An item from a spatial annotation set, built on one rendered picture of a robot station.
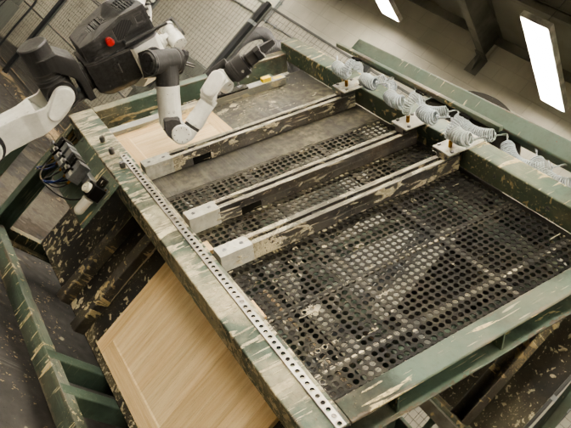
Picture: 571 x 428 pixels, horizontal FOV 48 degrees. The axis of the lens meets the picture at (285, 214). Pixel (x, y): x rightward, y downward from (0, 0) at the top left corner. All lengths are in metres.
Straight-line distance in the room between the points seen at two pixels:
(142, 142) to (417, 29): 6.44
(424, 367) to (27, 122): 1.71
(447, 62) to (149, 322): 6.63
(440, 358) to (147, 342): 1.19
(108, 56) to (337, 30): 7.14
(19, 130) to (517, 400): 2.12
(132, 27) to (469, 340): 1.66
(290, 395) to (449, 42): 7.36
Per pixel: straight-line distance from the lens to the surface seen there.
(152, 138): 3.05
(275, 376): 1.83
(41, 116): 2.65
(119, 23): 2.59
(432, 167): 2.59
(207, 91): 2.55
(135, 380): 2.56
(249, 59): 2.54
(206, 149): 2.82
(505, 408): 2.59
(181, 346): 2.44
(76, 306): 3.05
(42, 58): 2.59
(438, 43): 8.82
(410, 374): 1.83
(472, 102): 3.35
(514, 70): 8.34
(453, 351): 1.90
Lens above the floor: 1.27
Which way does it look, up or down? 2 degrees down
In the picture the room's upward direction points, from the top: 41 degrees clockwise
